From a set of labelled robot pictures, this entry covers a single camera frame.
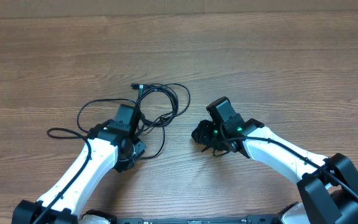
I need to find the thin black USB cable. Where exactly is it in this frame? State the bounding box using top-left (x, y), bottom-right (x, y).
top-left (76, 98), bottom-right (167, 161)

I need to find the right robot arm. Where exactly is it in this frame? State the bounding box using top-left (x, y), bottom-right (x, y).
top-left (191, 96), bottom-right (358, 223)

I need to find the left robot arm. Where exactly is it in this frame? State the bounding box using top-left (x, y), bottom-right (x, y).
top-left (11, 105), bottom-right (145, 224)

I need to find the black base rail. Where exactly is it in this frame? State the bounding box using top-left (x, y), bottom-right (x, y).
top-left (116, 214), bottom-right (283, 224)

